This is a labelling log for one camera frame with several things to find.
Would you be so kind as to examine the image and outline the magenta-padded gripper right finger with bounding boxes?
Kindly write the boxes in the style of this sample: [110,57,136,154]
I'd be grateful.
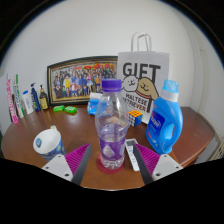
[132,143,184,186]

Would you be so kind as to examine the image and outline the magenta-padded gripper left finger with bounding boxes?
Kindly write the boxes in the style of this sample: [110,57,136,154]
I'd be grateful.
[40,143,93,186]

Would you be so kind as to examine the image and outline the clear purple-capped water bottle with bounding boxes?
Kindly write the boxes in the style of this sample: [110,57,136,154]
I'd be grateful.
[94,78,130,170]

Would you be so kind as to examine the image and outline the blue painted white-lined cup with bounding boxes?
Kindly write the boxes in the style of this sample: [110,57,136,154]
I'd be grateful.
[32,125,67,162]

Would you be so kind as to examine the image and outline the blue detergent bottle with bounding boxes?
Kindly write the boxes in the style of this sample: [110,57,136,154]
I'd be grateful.
[145,78,184,155]

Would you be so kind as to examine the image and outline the colourful puzzle cube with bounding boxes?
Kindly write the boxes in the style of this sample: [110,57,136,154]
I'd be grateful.
[127,109,144,128]

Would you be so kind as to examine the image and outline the white radiator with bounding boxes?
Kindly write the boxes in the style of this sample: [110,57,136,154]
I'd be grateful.
[209,134,224,162]

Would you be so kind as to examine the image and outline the amber pump bottle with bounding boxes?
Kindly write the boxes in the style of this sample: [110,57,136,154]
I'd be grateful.
[38,84,50,111]

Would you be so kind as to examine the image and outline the blue tissue pack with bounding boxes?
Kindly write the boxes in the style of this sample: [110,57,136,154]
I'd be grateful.
[87,92,104,116]

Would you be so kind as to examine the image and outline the dark blue pump bottle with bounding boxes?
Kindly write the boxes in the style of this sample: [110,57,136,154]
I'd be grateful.
[29,82,42,113]

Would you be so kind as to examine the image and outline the white bottle with blue cap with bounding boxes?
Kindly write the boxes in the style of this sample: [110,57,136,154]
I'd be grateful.
[22,89,35,115]

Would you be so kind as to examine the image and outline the framed group photo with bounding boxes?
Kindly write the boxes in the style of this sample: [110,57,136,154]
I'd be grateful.
[46,55,119,107]

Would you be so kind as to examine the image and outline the white cabinet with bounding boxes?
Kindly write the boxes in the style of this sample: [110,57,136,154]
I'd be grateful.
[0,74,10,133]

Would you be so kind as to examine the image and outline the white printed paper gift bag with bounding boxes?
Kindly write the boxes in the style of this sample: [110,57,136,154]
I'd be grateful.
[116,31,170,125]

